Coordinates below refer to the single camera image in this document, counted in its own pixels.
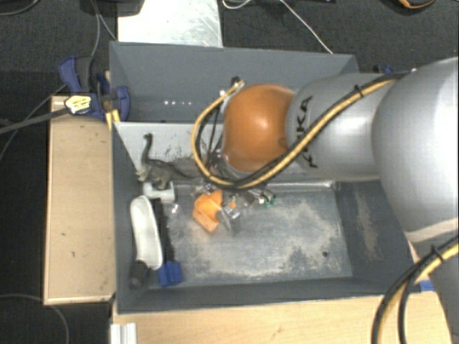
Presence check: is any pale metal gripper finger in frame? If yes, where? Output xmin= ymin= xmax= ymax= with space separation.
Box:
xmin=221 ymin=206 xmax=242 ymax=237

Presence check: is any white plastic spray head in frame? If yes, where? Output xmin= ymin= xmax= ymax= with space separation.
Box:
xmin=142 ymin=180 xmax=176 ymax=204

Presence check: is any grey toy animal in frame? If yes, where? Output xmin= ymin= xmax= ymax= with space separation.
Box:
xmin=137 ymin=132 xmax=182 ymax=190

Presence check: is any orange plastic block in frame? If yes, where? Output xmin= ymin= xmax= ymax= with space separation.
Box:
xmin=192 ymin=189 xmax=225 ymax=234

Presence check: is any clear plastic bottle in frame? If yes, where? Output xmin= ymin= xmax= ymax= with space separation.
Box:
xmin=165 ymin=201 xmax=188 ymax=242

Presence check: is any pale wood board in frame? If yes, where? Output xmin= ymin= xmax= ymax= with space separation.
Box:
xmin=43 ymin=95 xmax=118 ymax=306

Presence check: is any grey metal bin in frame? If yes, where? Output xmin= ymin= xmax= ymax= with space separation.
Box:
xmin=108 ymin=41 xmax=421 ymax=313

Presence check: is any white oblong cup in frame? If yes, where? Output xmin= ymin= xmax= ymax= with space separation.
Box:
xmin=129 ymin=195 xmax=164 ymax=272

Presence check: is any black tool with blue end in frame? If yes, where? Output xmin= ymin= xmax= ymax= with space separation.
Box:
xmin=153 ymin=198 xmax=184 ymax=287

